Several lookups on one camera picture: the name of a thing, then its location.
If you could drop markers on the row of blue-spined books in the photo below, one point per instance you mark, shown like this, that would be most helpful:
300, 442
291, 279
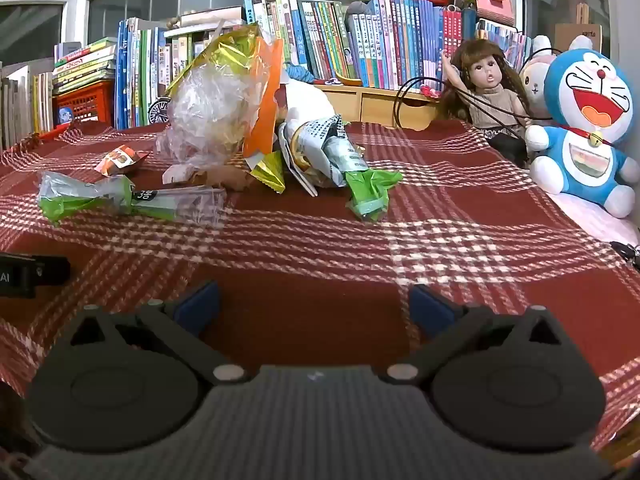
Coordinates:
400, 45

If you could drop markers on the long green clear wrapper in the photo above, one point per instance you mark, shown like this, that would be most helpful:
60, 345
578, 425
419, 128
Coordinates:
100, 200

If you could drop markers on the white paper bag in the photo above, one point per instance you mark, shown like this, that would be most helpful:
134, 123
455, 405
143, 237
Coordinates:
307, 102

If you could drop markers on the yellow gold wrapper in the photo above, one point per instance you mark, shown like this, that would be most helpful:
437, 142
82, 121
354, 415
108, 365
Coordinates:
270, 172

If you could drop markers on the small orange snack wrapper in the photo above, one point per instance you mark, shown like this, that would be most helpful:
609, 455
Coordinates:
120, 160

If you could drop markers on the row of tall thin books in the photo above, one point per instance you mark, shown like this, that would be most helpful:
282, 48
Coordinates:
140, 70

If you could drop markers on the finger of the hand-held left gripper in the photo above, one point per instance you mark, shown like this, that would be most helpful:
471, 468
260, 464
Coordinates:
52, 270

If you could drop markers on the green and blue wrappers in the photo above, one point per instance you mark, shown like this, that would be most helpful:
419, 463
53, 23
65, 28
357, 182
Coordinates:
372, 195

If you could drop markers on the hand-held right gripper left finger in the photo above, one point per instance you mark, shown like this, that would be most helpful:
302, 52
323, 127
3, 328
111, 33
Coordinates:
197, 307

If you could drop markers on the red plaid blanket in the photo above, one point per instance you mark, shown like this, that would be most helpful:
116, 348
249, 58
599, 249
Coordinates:
325, 270

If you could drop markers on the brown-haired doll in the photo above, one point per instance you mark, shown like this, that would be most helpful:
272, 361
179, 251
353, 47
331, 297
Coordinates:
487, 85

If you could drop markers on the red plastic crate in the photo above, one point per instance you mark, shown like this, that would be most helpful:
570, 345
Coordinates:
85, 102

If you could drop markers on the clear plastic bag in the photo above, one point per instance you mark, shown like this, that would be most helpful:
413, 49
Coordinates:
212, 115

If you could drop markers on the wooden shelf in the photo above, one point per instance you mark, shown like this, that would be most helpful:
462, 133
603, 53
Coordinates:
380, 105

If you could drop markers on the row of pale-spined books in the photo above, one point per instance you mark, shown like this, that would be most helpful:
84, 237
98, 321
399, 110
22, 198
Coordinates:
25, 105

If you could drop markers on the row of green-spined books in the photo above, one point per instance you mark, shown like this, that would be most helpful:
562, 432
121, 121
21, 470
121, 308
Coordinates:
305, 35

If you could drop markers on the blue white printed wrapper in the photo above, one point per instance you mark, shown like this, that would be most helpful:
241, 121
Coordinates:
320, 150

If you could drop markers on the orange snack packet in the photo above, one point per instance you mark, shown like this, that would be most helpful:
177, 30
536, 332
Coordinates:
265, 105

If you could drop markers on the blue cat plush toy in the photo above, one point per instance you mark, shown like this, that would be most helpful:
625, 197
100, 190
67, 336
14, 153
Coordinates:
585, 135

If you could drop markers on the stack of flat books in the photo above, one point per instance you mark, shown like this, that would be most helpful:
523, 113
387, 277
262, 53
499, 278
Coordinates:
85, 65

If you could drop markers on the gold foil packet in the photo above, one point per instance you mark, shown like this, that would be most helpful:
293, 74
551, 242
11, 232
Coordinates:
225, 50

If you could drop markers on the small bicycle model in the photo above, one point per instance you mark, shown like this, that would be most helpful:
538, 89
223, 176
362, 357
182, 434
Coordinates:
159, 110

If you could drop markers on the pink rabbit plush toy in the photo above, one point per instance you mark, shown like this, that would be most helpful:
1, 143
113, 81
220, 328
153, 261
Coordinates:
534, 85

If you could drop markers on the pink sheet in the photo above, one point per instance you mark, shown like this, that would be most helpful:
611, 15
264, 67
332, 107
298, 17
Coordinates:
595, 220

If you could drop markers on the row of short books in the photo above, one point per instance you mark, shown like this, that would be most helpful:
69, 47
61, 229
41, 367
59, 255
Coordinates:
505, 40

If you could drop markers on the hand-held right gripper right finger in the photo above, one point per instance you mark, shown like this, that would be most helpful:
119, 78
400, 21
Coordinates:
431, 310

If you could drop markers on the brown paper bag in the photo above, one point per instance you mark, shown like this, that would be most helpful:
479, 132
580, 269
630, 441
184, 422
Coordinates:
577, 35

